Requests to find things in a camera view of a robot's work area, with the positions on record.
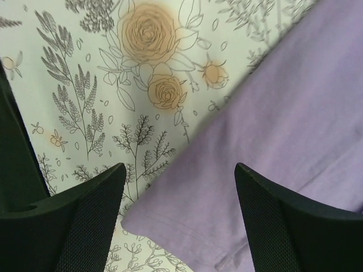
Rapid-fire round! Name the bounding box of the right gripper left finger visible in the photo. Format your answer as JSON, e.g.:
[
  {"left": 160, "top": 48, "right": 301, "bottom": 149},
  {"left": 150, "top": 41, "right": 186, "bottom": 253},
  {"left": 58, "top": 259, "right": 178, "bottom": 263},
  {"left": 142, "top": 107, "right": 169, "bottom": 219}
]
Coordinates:
[{"left": 1, "top": 163, "right": 126, "bottom": 271}]

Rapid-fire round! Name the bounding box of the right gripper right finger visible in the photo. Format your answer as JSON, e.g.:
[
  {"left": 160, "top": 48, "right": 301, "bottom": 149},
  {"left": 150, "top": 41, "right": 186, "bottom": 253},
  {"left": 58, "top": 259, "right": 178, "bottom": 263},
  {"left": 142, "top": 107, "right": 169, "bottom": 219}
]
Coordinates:
[{"left": 234, "top": 163, "right": 362, "bottom": 272}]

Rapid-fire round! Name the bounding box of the purple t shirt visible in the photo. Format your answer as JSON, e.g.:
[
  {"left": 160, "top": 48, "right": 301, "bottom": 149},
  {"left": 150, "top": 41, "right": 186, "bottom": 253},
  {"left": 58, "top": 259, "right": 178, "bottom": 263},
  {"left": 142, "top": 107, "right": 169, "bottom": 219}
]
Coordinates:
[{"left": 121, "top": 0, "right": 362, "bottom": 271}]

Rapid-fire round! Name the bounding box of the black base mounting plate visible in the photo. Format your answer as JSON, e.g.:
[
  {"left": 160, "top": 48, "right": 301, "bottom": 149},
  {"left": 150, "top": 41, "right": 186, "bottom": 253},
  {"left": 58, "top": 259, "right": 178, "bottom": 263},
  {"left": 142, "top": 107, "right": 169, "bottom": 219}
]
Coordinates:
[{"left": 1, "top": 67, "right": 50, "bottom": 214}]

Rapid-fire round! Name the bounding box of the floral patterned table mat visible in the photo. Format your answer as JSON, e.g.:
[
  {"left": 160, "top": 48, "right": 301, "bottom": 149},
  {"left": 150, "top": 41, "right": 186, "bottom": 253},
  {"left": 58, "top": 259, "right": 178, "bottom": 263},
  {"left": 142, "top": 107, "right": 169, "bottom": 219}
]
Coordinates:
[{"left": 1, "top": 1, "right": 314, "bottom": 271}]

